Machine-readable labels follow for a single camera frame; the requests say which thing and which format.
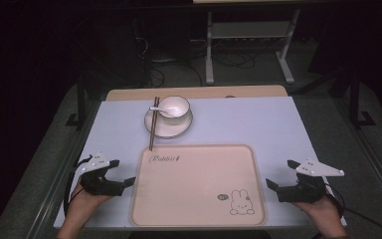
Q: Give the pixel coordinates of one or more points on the wooden table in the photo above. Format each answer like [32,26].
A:
[195,92]

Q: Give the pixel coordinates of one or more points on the brown wooden chopstick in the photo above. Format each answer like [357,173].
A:
[155,126]
[152,126]

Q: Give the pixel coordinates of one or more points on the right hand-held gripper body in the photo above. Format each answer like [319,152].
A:
[303,193]

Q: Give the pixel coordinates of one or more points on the white ceramic spoon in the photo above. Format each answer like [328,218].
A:
[159,109]

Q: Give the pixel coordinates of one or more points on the pink tray with rabbit print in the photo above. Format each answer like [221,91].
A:
[192,189]

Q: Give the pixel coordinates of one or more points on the black metal stand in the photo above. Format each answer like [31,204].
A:
[81,99]
[356,99]

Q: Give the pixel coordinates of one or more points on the person's left hand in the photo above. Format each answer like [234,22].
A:
[81,205]

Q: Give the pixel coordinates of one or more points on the person's right hand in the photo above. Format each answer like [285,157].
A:
[326,212]

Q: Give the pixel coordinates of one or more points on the white ceramic plate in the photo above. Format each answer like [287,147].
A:
[170,127]

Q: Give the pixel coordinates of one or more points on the white ceramic bowl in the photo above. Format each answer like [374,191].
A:
[176,107]

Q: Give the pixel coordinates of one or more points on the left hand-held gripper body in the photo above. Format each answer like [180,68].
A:
[100,186]

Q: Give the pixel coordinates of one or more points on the white metal desk frame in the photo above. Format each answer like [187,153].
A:
[248,30]

